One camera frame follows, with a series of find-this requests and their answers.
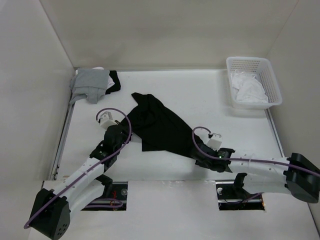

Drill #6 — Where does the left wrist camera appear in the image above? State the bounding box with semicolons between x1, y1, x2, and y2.
96;111;117;130

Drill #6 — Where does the grey folded tank top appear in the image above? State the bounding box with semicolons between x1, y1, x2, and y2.
69;68;110;105

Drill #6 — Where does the black folded tank top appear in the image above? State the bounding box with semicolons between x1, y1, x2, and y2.
105;70;121;95

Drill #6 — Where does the white tank top in basket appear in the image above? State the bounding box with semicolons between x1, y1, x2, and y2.
230;70;269;104

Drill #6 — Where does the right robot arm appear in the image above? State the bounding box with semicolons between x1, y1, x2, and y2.
190;144;320;204

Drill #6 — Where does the white plastic basket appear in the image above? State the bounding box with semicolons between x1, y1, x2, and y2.
226;56;283;110

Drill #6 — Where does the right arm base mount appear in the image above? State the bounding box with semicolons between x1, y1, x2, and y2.
215;173;265;211

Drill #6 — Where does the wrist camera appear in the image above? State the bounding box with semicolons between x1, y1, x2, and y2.
96;111;117;130
206;133;223;151

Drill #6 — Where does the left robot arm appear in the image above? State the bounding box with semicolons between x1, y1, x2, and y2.
24;124;132;240

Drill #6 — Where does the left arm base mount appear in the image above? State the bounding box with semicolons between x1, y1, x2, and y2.
82;175;129;211

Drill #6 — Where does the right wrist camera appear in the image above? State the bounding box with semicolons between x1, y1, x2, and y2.
206;133;223;151

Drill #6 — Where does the black tank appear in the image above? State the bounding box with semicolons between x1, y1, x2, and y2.
105;70;121;95
127;92;196;158

